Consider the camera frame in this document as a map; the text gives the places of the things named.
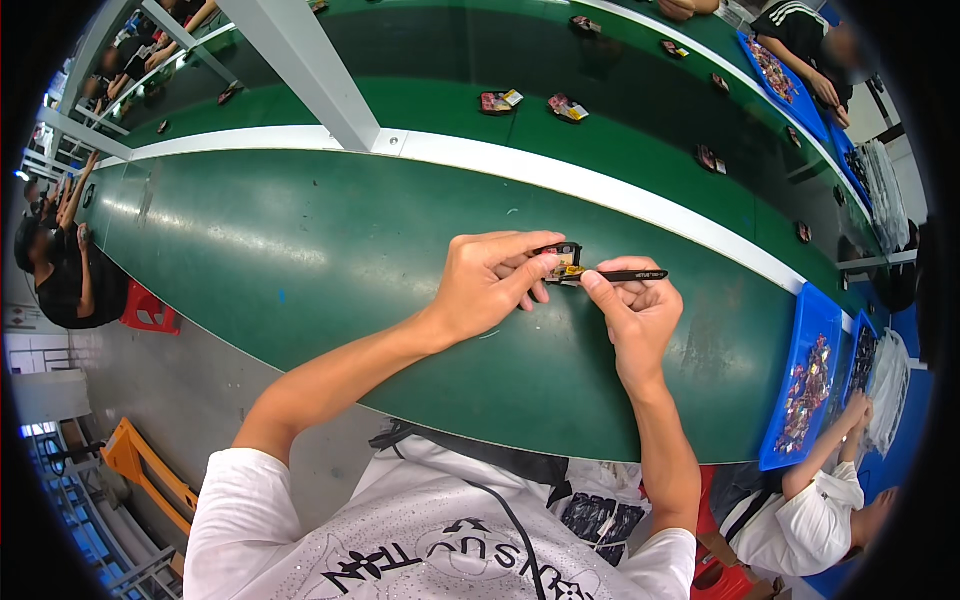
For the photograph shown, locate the person's right hand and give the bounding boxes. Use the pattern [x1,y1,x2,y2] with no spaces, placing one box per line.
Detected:
[579,256,685,393]

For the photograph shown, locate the person's left hand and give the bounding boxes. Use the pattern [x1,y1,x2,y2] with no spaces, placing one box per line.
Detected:
[423,231,567,352]

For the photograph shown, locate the black tweezers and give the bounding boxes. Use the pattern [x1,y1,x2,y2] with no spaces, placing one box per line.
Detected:
[558,268,670,285]

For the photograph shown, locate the small black electronic assembly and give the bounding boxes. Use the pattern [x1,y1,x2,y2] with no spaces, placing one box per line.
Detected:
[534,241,586,287]

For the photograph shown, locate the blue tray of parts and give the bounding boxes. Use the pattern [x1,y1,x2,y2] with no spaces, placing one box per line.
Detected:
[840,310,881,411]
[825,123,876,212]
[735,30,831,144]
[758,282,844,473]

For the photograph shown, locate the cardboard box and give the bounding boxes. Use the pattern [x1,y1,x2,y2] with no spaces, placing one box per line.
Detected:
[697,531,790,600]

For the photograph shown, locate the stack of clear bags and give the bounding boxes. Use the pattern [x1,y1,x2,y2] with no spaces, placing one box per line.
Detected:
[862,328,913,460]
[857,138,913,257]

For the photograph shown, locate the person's body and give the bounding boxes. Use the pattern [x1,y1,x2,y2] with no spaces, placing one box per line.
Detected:
[183,420,699,600]

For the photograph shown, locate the red plastic stool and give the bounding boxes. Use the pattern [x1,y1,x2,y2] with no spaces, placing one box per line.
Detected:
[690,465,759,600]
[119,279,183,337]

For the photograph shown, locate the orange pallet jack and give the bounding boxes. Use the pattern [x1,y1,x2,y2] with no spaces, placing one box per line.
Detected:
[100,417,201,538]

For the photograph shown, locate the white cabinet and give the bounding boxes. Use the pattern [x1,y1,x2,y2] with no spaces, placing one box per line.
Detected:
[3,330,93,426]

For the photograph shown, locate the metal rack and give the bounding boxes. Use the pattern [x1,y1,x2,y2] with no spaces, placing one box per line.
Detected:
[22,420,186,600]

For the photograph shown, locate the white conveyor divider rail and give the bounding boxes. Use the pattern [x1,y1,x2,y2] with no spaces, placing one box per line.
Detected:
[93,123,858,335]

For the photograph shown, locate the black cable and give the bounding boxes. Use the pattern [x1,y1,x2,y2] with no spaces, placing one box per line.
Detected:
[390,427,550,600]

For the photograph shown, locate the white metal post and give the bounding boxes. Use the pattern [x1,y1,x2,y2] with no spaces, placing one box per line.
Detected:
[216,0,385,153]

